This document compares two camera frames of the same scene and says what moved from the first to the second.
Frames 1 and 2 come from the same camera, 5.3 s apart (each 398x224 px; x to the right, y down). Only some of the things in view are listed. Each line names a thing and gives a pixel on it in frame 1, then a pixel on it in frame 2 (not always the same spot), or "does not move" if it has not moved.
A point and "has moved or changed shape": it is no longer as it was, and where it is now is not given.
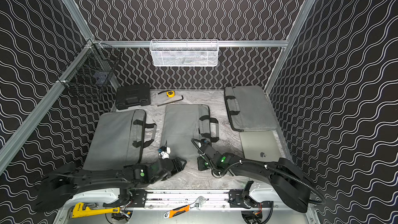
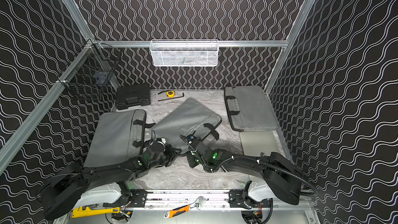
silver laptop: x=260 y=145 does not move
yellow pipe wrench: x=77 y=210 does not move
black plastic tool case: x=132 y=95 does not move
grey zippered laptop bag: x=249 y=108 does not move
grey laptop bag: x=182 y=123 has moved or changed shape
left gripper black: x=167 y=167 -> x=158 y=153
